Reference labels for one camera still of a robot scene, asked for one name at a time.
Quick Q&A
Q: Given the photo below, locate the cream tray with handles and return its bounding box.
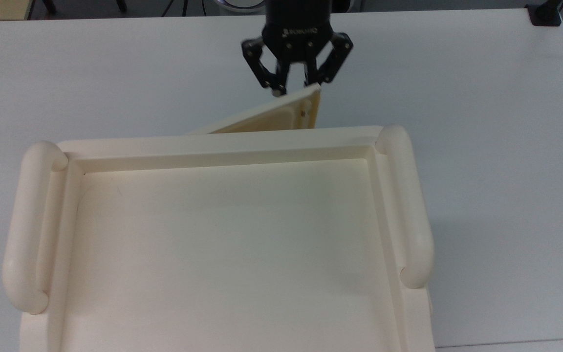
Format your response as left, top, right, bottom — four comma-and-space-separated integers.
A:
2, 125, 436, 352

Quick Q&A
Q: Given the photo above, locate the black table clamp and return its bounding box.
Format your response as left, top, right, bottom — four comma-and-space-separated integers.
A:
525, 0, 563, 27

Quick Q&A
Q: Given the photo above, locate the cream cabinet door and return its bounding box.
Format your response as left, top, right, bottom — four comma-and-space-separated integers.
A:
186, 82, 323, 135

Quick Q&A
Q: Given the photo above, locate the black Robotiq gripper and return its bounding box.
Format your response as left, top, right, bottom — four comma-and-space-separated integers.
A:
241, 0, 354, 96

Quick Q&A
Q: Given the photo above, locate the cream tubular cabinet handle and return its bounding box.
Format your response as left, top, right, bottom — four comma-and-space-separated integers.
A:
2, 141, 70, 315
373, 124, 435, 289

